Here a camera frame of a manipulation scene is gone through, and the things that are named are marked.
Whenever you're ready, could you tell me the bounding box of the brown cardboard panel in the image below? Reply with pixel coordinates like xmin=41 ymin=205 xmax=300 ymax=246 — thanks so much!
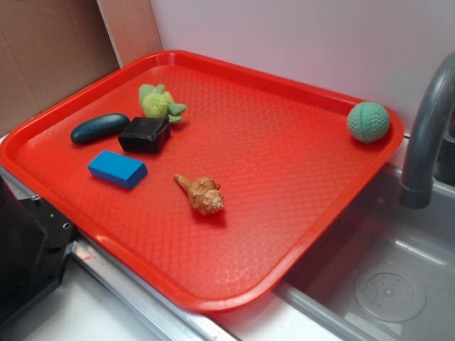
xmin=1 ymin=1 xmax=162 ymax=135

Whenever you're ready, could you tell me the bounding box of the dark green toy cucumber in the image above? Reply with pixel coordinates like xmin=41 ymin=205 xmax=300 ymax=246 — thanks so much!
xmin=70 ymin=113 xmax=131 ymax=145

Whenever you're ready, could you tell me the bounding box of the brown spiral seashell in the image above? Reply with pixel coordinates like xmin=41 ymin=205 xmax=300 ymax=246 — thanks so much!
xmin=174 ymin=174 xmax=224 ymax=216

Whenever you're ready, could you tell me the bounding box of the green dimpled ball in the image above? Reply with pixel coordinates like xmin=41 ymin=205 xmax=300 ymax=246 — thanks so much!
xmin=347 ymin=102 xmax=390 ymax=144

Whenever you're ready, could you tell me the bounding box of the blue rectangular block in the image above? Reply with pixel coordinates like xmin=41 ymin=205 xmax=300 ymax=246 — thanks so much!
xmin=87 ymin=151 xmax=148 ymax=190

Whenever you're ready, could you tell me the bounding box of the red plastic serving tray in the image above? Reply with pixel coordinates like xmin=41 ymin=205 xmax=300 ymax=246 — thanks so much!
xmin=1 ymin=51 xmax=404 ymax=313

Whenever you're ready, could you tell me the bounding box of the black rectangular block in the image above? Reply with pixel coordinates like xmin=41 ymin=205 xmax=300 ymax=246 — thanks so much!
xmin=118 ymin=117 xmax=171 ymax=153

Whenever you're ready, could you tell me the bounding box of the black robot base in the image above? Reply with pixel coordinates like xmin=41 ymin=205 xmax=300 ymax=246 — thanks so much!
xmin=1 ymin=180 xmax=75 ymax=328

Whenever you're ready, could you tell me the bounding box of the grey toy faucet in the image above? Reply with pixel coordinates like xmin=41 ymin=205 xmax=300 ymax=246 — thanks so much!
xmin=399 ymin=53 xmax=454 ymax=209

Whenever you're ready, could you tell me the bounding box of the green plush toy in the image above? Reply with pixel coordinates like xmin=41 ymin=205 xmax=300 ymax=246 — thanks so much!
xmin=139 ymin=84 xmax=187 ymax=124

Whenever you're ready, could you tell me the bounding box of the grey toy sink basin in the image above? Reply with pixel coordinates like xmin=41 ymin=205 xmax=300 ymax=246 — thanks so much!
xmin=215 ymin=166 xmax=454 ymax=340

